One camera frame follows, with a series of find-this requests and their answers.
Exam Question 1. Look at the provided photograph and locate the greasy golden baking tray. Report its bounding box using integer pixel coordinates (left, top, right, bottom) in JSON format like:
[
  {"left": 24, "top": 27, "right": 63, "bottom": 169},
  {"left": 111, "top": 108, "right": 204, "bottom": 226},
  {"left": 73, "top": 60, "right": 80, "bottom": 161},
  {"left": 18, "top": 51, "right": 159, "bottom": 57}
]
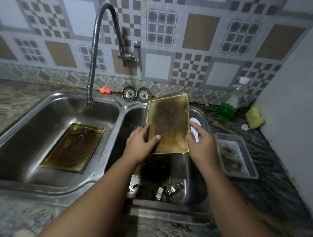
[
  {"left": 145, "top": 91, "right": 191, "bottom": 154},
  {"left": 40, "top": 123, "right": 106, "bottom": 174}
]

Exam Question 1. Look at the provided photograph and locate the stainless steel double sink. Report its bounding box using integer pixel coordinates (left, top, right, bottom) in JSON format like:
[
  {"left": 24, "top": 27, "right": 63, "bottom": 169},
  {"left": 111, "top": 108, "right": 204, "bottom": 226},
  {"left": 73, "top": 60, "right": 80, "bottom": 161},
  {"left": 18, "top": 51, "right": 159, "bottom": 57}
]
[{"left": 0, "top": 91, "right": 217, "bottom": 226}]

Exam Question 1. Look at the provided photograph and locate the metal cookie cutter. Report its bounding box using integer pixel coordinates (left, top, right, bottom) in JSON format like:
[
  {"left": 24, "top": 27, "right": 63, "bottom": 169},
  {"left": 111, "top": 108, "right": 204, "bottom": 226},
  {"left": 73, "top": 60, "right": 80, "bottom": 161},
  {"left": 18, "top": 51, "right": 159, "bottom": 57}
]
[
  {"left": 156, "top": 187, "right": 168, "bottom": 202},
  {"left": 167, "top": 181, "right": 184, "bottom": 196}
]

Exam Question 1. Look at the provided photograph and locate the person's left hand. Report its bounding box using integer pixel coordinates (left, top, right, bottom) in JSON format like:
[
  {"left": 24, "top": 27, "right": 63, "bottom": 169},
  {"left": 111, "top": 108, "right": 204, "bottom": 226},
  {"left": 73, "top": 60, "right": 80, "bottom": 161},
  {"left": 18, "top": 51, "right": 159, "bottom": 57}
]
[{"left": 122, "top": 123, "right": 161, "bottom": 164}]

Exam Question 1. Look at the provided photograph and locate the clear plastic container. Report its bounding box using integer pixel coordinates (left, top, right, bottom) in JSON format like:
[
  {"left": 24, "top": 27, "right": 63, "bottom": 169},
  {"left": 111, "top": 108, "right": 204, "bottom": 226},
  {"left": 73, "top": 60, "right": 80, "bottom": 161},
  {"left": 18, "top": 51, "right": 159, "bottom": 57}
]
[{"left": 215, "top": 133, "right": 259, "bottom": 180}]

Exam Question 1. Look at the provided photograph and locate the person's left forearm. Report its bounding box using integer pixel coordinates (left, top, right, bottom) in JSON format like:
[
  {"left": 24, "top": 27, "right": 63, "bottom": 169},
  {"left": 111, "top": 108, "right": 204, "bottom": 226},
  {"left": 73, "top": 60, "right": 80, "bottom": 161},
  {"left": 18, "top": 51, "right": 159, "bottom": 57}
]
[{"left": 38, "top": 156, "right": 148, "bottom": 237}]

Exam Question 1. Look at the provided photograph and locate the person's right hand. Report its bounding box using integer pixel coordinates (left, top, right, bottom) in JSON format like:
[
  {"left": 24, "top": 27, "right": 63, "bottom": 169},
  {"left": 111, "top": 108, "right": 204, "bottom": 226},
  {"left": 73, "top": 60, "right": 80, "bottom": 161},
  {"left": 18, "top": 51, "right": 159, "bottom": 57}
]
[{"left": 185, "top": 120, "right": 221, "bottom": 170}]

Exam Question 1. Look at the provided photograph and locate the white plastic utensil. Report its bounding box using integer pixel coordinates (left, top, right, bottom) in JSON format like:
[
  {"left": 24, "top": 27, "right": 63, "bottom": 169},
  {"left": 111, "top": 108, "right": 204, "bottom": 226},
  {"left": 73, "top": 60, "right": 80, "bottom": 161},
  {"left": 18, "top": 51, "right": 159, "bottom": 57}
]
[{"left": 190, "top": 117, "right": 201, "bottom": 143}]

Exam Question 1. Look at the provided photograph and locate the flexible chrome faucet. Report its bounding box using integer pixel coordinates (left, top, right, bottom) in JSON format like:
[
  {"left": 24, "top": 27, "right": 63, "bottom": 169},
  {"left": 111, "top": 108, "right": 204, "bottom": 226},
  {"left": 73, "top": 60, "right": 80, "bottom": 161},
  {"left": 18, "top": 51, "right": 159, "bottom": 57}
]
[{"left": 87, "top": 2, "right": 141, "bottom": 108}]

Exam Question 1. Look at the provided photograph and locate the yellow sponge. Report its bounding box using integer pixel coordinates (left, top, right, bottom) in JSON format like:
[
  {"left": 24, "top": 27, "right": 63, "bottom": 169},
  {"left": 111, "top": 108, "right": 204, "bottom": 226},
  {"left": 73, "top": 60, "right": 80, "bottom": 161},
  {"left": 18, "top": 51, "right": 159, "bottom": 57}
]
[{"left": 245, "top": 107, "right": 265, "bottom": 129}]

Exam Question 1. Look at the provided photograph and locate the burnt dark baking tray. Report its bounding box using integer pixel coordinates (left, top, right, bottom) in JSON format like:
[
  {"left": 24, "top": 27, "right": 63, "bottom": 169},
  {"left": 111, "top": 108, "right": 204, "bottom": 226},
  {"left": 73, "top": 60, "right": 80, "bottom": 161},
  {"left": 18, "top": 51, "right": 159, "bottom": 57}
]
[{"left": 133, "top": 153, "right": 173, "bottom": 185}]

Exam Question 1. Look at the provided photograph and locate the person's right forearm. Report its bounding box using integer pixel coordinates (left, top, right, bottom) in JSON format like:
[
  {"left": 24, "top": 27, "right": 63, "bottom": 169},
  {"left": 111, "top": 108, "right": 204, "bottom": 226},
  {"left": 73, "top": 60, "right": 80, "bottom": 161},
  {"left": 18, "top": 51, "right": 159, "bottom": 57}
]
[{"left": 202, "top": 164, "right": 275, "bottom": 237}]

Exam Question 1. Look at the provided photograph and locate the green dish soap bottle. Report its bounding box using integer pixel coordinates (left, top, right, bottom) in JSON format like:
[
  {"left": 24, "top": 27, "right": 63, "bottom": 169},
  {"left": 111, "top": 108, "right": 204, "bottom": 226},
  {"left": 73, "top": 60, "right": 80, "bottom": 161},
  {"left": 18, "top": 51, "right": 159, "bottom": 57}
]
[{"left": 217, "top": 77, "right": 250, "bottom": 122}]

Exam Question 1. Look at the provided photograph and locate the metal sink strainer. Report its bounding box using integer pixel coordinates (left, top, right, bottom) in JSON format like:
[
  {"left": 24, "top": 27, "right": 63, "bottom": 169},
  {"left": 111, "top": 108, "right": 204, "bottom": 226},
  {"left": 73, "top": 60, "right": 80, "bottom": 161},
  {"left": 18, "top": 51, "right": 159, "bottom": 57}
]
[
  {"left": 136, "top": 87, "right": 152, "bottom": 103},
  {"left": 122, "top": 86, "right": 137, "bottom": 101}
]

